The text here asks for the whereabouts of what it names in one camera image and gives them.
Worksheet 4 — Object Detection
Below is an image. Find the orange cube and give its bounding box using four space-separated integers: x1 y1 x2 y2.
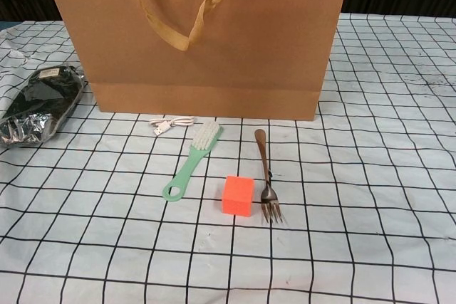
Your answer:
222 174 256 216

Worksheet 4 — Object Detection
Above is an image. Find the white USB cable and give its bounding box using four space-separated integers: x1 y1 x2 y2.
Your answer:
148 115 196 137

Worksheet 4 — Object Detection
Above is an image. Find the green plastic brush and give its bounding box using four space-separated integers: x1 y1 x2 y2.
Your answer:
162 121 224 202

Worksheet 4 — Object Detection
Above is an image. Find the brown paper bag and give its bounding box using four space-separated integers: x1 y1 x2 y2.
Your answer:
37 0 352 122

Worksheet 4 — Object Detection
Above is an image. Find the white checked tablecloth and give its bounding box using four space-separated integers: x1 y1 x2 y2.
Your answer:
0 11 456 304

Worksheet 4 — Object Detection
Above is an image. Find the black item in plastic wrap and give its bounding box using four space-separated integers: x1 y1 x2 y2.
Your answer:
0 63 86 148

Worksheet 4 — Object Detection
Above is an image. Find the metal fork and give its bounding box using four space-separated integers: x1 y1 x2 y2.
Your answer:
253 128 286 226

